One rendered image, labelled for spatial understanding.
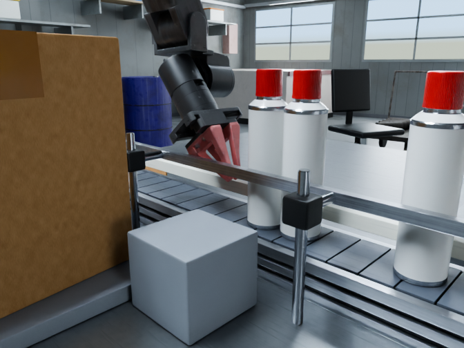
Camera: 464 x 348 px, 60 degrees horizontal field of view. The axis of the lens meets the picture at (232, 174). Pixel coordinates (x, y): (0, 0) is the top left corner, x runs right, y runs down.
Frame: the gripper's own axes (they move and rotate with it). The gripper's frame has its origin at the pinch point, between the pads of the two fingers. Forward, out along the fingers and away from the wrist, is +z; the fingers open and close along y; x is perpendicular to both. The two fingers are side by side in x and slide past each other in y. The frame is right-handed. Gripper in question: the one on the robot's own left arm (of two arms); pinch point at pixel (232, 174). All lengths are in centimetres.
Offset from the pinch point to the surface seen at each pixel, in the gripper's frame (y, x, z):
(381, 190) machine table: 40.4, 2.4, 11.4
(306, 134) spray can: -2.1, -15.4, 2.7
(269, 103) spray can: -1.8, -13.0, -3.3
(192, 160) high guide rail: -4.1, 1.6, -4.0
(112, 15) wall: 358, 426, -475
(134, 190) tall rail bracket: -9.5, 10.2, -4.8
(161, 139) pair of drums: 252, 323, -171
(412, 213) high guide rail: -4.4, -22.3, 15.4
